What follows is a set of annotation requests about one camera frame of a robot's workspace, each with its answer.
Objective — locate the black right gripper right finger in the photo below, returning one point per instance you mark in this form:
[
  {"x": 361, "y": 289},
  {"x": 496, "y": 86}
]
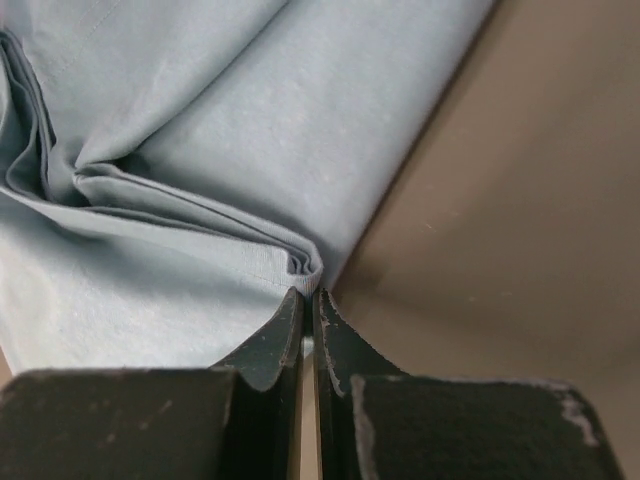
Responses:
[{"x": 376, "y": 421}]

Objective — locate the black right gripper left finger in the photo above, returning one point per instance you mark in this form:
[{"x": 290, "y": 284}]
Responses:
[{"x": 233, "y": 420}]

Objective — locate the light blue t-shirt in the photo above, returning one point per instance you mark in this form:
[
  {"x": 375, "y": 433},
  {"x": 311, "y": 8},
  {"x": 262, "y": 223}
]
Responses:
[{"x": 169, "y": 169}]

